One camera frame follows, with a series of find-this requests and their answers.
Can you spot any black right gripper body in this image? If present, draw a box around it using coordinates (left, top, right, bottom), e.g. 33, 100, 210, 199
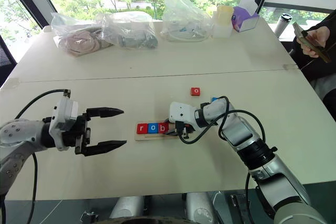
174, 121, 197, 141

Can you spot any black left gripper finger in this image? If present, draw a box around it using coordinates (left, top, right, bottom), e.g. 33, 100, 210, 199
86, 106, 125, 120
84, 140, 128, 157

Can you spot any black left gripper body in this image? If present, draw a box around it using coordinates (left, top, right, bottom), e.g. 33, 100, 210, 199
61, 113, 92, 157

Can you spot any smartphone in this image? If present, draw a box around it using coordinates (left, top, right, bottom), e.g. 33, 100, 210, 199
292, 22, 332, 64

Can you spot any wooden letter tray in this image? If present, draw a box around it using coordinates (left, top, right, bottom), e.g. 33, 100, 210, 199
134, 122, 182, 142

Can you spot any silver rounded robot leg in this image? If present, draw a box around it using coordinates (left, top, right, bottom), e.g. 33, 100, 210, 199
184, 191, 219, 224
108, 196, 145, 219

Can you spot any person's bare hand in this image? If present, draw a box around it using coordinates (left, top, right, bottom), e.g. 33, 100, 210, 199
298, 27, 331, 59

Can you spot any plastic bag with pink cloth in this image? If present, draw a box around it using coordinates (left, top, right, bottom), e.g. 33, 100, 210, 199
50, 12, 114, 58

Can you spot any plastic bag with grey item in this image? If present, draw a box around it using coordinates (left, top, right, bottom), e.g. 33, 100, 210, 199
97, 11, 159, 50

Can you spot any white plastic box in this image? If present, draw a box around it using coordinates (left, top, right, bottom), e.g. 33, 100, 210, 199
211, 10, 234, 39

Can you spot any black chair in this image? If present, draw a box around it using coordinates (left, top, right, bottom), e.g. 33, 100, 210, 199
0, 34, 18, 88

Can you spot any clear bag with white tubing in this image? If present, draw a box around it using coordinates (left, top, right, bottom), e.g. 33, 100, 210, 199
160, 0, 214, 42

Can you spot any pale yellow cup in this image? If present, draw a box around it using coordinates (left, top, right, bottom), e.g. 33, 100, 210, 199
216, 5, 234, 25

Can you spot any purple tissue box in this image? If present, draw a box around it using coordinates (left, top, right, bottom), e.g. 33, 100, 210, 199
231, 0, 260, 33

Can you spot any white tumbler with black lid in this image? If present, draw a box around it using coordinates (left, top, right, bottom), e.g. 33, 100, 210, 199
274, 13, 293, 41

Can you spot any person's dark clothed body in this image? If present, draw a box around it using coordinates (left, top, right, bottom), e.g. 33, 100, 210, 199
288, 31, 336, 121

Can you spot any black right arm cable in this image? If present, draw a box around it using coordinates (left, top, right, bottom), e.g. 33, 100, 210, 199
178, 95, 267, 145

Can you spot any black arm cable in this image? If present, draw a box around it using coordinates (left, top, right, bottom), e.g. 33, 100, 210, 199
178, 95, 267, 145
0, 89, 72, 224

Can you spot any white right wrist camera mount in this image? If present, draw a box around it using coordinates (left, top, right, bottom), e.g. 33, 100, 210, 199
168, 101, 198, 126

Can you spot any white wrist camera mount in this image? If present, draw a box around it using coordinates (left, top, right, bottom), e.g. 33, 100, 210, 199
49, 95, 80, 152
168, 101, 198, 126

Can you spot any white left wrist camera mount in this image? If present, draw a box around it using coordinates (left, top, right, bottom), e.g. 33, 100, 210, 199
49, 95, 80, 152

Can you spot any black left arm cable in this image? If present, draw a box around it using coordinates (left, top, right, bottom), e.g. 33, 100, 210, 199
0, 89, 72, 224

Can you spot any thin black torso cable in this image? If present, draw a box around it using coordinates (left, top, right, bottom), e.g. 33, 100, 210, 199
244, 172, 257, 224

